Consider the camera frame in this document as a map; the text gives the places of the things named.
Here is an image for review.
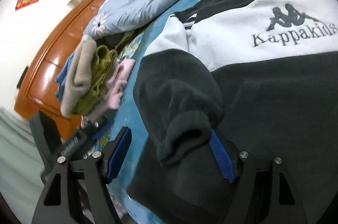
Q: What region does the pink folded garment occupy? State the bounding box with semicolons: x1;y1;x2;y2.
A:
86;59;136;121

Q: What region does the olive green knitted garment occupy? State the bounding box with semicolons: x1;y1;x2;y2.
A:
71;45;117;115

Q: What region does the blue fleece garment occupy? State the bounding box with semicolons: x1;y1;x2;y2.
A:
55;52;75;102

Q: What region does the floral green bed blanket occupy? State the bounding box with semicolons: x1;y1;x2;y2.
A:
108;0;200;223

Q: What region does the black and white fleece jacket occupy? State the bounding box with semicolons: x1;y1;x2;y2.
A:
127;0;337;223

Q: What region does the wooden bed frame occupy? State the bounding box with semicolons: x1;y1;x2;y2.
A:
14;0;105;139

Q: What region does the beige folded garment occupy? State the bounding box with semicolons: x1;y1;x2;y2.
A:
60;34;97;118

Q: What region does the pale green curtain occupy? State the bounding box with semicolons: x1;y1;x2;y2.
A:
1;108;44;223

